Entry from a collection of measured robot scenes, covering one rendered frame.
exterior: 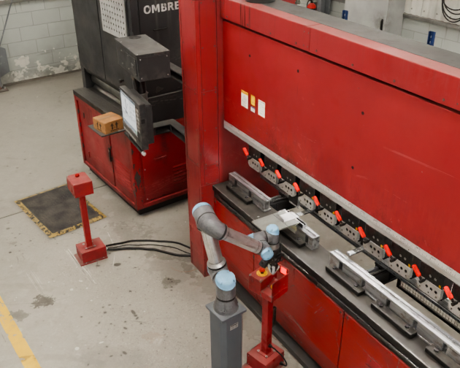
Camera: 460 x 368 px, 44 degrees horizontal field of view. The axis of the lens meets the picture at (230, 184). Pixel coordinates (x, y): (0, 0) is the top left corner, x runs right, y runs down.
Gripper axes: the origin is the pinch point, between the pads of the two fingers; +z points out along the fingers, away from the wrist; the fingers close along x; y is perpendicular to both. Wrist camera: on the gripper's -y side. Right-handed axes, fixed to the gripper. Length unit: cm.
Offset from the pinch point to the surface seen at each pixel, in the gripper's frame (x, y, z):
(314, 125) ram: -1, 41, -87
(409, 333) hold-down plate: -91, 7, -6
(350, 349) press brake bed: -57, 5, 30
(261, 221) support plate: 28.2, 22.6, -14.3
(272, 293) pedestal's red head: -4.7, -5.1, 9.8
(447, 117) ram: -87, 22, -125
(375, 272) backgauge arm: -47, 43, 2
